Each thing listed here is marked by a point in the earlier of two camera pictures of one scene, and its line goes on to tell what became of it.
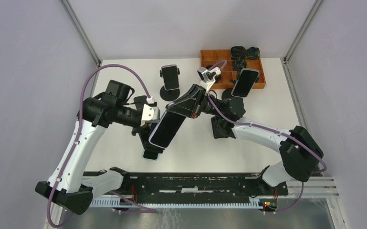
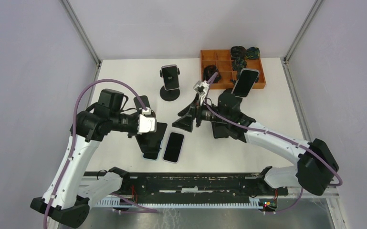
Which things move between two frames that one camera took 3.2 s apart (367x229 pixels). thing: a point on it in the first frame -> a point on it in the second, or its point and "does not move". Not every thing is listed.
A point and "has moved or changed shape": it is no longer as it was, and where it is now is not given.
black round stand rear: (170, 95) does not move
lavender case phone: (165, 130) has moved or changed shape
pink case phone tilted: (245, 82) does not move
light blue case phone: (149, 154) does not move
